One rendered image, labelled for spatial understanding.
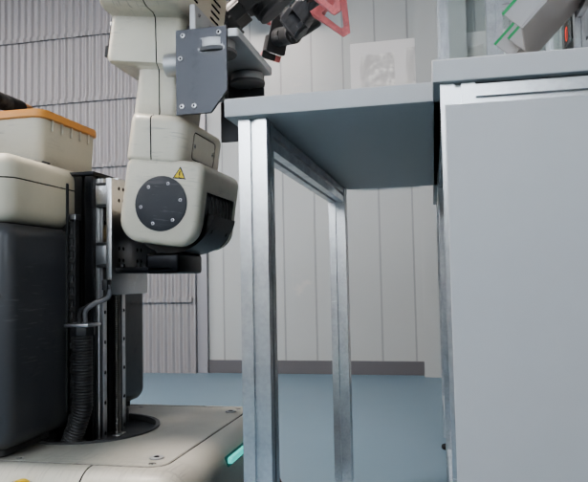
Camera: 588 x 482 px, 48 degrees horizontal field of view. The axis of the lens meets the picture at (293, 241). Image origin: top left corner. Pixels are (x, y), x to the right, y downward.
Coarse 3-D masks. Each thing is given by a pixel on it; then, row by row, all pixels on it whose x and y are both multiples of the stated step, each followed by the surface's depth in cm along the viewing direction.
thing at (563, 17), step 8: (576, 0) 129; (568, 8) 129; (576, 8) 133; (560, 16) 129; (568, 16) 133; (512, 24) 126; (552, 24) 129; (560, 24) 133; (504, 32) 126; (552, 32) 133; (496, 40) 127; (504, 40) 126; (544, 40) 133; (504, 48) 126; (512, 48) 126; (536, 48) 133
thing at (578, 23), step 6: (576, 12) 135; (576, 18) 135; (582, 18) 135; (576, 24) 135; (582, 24) 135; (576, 30) 135; (582, 30) 135; (576, 36) 135; (582, 36) 135; (576, 42) 135; (582, 42) 135
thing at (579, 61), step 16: (576, 48) 83; (432, 64) 87; (448, 64) 86; (464, 64) 86; (480, 64) 86; (496, 64) 85; (512, 64) 85; (528, 64) 84; (544, 64) 84; (560, 64) 84; (576, 64) 83; (432, 80) 87; (448, 80) 86; (464, 80) 86; (480, 80) 86; (496, 80) 87; (512, 80) 87; (432, 96) 94
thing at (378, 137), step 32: (288, 96) 101; (320, 96) 100; (352, 96) 99; (384, 96) 98; (416, 96) 97; (288, 128) 112; (320, 128) 112; (352, 128) 113; (384, 128) 113; (416, 128) 114; (320, 160) 142; (352, 160) 142; (384, 160) 143; (416, 160) 144
